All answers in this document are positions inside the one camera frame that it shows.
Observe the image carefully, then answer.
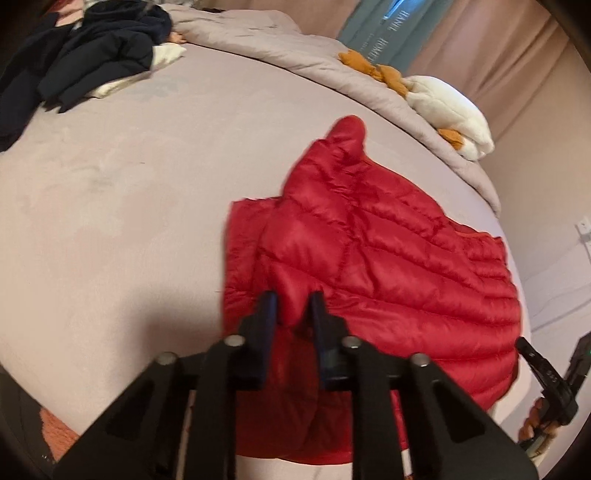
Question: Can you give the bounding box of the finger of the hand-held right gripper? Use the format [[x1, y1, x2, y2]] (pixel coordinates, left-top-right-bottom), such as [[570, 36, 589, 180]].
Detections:
[[514, 336, 580, 426]]

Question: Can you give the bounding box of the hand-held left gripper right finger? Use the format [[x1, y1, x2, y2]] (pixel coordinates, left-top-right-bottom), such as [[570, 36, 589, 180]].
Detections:
[[308, 291, 539, 480]]

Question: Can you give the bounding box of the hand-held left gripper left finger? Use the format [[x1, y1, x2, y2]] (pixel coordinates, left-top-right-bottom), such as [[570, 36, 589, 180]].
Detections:
[[53, 290, 279, 480]]

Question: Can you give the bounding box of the red down jacket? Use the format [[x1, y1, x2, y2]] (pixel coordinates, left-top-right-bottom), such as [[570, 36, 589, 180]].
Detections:
[[223, 115, 522, 465]]

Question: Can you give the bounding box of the person's right hand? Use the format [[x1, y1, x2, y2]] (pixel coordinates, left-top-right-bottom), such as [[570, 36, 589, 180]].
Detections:
[[518, 396, 557, 446]]

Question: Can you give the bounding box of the pink fuzzy mat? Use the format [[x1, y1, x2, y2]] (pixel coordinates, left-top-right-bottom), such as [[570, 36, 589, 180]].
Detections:
[[39, 407, 80, 459]]

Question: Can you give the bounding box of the white goose plush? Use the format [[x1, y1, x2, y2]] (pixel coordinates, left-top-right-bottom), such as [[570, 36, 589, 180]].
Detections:
[[338, 50, 495, 162]]

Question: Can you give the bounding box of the grey quilt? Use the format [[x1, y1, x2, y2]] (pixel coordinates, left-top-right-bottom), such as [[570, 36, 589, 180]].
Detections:
[[161, 4, 502, 219]]

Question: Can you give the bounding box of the white cloth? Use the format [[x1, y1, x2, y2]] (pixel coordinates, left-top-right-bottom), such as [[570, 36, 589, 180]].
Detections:
[[85, 43, 188, 99]]

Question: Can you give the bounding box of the pink curtain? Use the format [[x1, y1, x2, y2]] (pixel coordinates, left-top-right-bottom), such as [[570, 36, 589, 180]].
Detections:
[[406, 0, 591, 155]]

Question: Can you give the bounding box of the navy puffer jacket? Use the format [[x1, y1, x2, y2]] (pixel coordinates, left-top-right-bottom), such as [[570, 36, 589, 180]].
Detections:
[[39, 23, 156, 114]]

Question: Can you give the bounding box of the blue curtain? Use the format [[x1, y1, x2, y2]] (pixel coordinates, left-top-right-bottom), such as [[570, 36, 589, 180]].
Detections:
[[337, 0, 440, 75]]

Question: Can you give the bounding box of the navy hoodie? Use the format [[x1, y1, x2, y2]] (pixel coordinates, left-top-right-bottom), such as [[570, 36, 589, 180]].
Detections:
[[82, 0, 174, 48]]

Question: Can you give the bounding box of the dark navy coat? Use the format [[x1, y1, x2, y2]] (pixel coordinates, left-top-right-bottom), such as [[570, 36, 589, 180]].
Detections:
[[0, 13, 80, 151]]

